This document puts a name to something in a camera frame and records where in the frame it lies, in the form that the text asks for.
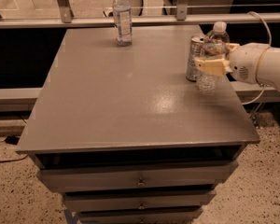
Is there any grey metal railing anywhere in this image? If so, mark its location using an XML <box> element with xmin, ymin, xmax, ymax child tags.
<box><xmin>0</xmin><ymin>0</ymin><xmax>280</xmax><ymax>29</ymax></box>

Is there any blue labelled plastic bottle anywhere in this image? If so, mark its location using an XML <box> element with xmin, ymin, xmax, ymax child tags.
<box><xmin>112</xmin><ymin>0</ymin><xmax>132</xmax><ymax>46</ymax></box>

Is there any silver redbull can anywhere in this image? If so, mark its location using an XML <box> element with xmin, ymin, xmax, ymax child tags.
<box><xmin>186</xmin><ymin>34</ymin><xmax>205</xmax><ymax>82</ymax></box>

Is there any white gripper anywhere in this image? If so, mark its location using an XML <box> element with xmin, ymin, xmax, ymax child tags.
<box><xmin>194</xmin><ymin>43</ymin><xmax>270</xmax><ymax>84</ymax></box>

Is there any grey drawer cabinet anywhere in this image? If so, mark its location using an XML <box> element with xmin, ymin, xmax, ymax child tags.
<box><xmin>15</xmin><ymin>25</ymin><xmax>261</xmax><ymax>224</ymax></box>

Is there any top grey drawer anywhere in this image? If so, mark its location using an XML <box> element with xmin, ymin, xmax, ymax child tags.
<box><xmin>37</xmin><ymin>161</ymin><xmax>238</xmax><ymax>192</ymax></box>

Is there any black floor cable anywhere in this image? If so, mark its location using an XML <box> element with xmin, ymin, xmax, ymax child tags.
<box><xmin>0</xmin><ymin>114</ymin><xmax>29</xmax><ymax>164</ymax></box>

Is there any middle grey drawer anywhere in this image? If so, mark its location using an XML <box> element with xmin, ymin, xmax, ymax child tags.
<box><xmin>63</xmin><ymin>189</ymin><xmax>216</xmax><ymax>212</ymax></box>

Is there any grey drawer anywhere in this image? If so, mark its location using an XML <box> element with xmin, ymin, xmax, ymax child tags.
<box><xmin>78</xmin><ymin>206</ymin><xmax>203</xmax><ymax>224</ymax></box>
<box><xmin>63</xmin><ymin>189</ymin><xmax>216</xmax><ymax>212</ymax></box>
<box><xmin>37</xmin><ymin>161</ymin><xmax>238</xmax><ymax>192</ymax></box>

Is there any clear plastic water bottle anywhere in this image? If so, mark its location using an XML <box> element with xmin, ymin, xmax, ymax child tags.
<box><xmin>196</xmin><ymin>21</ymin><xmax>230</xmax><ymax>93</ymax></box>

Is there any white cable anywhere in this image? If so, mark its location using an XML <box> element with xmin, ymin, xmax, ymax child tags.
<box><xmin>241</xmin><ymin>10</ymin><xmax>273</xmax><ymax>106</ymax></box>

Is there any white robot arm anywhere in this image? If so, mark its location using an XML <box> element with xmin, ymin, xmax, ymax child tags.
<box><xmin>194</xmin><ymin>43</ymin><xmax>280</xmax><ymax>92</ymax></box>

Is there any bottom grey drawer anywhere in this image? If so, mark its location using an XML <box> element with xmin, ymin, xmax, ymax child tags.
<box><xmin>78</xmin><ymin>206</ymin><xmax>203</xmax><ymax>224</ymax></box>

